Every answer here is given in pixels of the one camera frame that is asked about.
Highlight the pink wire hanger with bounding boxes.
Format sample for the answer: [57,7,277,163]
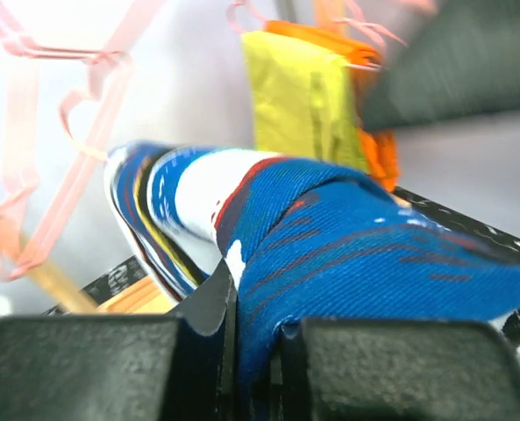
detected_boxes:
[4,0,168,282]
[0,2,39,282]
[314,0,409,53]
[225,0,270,35]

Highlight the lime green trousers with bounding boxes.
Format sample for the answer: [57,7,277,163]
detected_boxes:
[242,31,369,172]

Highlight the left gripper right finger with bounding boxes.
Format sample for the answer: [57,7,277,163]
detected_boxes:
[270,318,520,420]

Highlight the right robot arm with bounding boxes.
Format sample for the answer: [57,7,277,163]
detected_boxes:
[360,1,520,132]

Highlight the wooden clothes rack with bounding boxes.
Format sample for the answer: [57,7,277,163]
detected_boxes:
[0,218,174,314]

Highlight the blue patterned trousers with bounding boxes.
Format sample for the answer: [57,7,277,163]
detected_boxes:
[104,141,520,420]

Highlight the orange trousers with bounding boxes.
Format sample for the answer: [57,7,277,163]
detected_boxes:
[264,20,399,192]

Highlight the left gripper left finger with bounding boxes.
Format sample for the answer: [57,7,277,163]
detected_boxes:
[0,263,237,421]

